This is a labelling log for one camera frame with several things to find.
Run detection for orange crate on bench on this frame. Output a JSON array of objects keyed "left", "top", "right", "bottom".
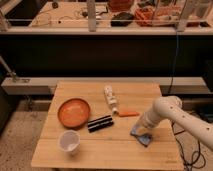
[{"left": 134, "top": 7, "right": 201, "bottom": 28}]

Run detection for orange bowl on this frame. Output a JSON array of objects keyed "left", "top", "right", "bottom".
[{"left": 58, "top": 98, "right": 90, "bottom": 128}]

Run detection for blue hanging cable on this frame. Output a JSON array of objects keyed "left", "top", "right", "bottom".
[{"left": 167, "top": 31, "right": 180, "bottom": 95}]

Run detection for white ceramic cup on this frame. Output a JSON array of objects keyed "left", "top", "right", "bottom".
[{"left": 58, "top": 130, "right": 80, "bottom": 155}]

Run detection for metal clamp bracket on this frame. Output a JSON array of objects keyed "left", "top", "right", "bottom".
[{"left": 0, "top": 55, "right": 30, "bottom": 83}]

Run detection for black bag on bench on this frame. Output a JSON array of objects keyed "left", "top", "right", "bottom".
[{"left": 110, "top": 12, "right": 134, "bottom": 27}]

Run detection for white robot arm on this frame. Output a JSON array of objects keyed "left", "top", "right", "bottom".
[{"left": 133, "top": 96, "right": 213, "bottom": 151}]

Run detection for orange carrot toy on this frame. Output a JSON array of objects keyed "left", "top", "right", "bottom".
[{"left": 119, "top": 110, "right": 139, "bottom": 117}]

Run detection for wooden table board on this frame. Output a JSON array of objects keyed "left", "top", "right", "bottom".
[{"left": 31, "top": 81, "right": 183, "bottom": 171}]

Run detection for black rectangular box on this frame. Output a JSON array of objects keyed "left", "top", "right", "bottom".
[{"left": 87, "top": 115, "right": 114, "bottom": 133}]

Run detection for white tube bottle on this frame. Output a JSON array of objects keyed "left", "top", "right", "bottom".
[{"left": 104, "top": 85, "right": 118, "bottom": 114}]

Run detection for black floor cables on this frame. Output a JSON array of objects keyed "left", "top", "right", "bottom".
[{"left": 172, "top": 124, "right": 208, "bottom": 171}]

